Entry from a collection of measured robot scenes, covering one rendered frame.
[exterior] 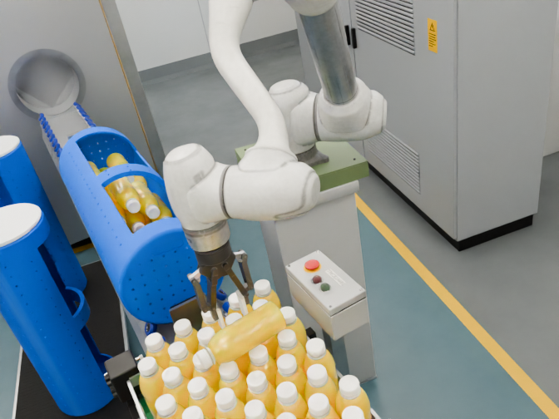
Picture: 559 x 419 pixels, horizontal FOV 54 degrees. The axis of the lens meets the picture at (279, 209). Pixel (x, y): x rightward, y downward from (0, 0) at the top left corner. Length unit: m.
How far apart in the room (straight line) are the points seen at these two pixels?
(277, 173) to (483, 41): 1.79
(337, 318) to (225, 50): 0.63
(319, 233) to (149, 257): 0.72
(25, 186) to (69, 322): 0.85
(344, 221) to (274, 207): 0.97
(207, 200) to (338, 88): 0.70
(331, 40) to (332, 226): 0.71
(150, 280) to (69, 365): 1.00
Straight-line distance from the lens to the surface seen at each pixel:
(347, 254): 2.00
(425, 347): 2.62
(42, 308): 2.18
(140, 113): 2.76
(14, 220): 2.15
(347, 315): 1.27
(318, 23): 1.40
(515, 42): 2.74
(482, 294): 2.88
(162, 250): 1.39
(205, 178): 1.01
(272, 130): 1.04
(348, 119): 1.67
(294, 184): 0.96
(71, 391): 2.46
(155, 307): 1.47
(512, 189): 3.10
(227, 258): 1.17
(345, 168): 1.81
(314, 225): 1.88
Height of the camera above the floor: 1.95
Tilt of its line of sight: 33 degrees down
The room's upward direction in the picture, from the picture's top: 12 degrees counter-clockwise
